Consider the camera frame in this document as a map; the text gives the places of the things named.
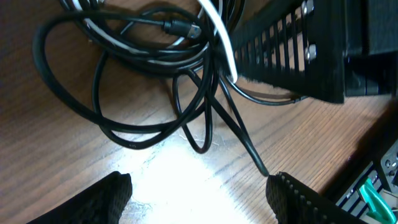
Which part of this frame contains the white usb cable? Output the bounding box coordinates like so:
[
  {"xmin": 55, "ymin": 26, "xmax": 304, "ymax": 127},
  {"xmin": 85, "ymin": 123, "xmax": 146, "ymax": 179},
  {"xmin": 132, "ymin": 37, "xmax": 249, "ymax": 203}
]
[{"xmin": 71, "ymin": 0, "xmax": 239, "ymax": 84}]

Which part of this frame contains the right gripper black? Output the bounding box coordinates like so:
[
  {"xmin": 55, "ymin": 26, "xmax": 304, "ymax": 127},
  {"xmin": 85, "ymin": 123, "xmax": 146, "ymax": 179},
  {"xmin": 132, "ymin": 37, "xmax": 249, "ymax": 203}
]
[{"xmin": 231, "ymin": 0, "xmax": 397, "ymax": 103}]

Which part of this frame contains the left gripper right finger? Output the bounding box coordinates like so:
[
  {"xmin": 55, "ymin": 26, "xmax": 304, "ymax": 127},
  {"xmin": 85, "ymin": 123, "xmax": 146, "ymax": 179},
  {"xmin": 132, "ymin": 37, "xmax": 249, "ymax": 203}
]
[{"xmin": 266, "ymin": 172, "xmax": 365, "ymax": 224}]

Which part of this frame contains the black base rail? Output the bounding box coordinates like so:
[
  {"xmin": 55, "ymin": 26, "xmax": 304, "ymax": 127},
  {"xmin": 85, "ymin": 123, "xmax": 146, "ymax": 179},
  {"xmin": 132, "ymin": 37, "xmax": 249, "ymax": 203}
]
[{"xmin": 321, "ymin": 101, "xmax": 397, "ymax": 223}]

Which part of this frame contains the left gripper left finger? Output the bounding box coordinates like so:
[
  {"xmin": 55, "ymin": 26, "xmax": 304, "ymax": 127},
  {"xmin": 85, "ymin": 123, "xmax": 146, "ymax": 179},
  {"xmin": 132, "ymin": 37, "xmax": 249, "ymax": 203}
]
[{"xmin": 31, "ymin": 171, "xmax": 132, "ymax": 224}]

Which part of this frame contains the black usb cable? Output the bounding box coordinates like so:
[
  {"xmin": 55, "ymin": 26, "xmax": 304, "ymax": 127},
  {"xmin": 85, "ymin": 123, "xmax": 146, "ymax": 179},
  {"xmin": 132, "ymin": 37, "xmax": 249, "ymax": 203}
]
[{"xmin": 32, "ymin": 0, "xmax": 308, "ymax": 178}]

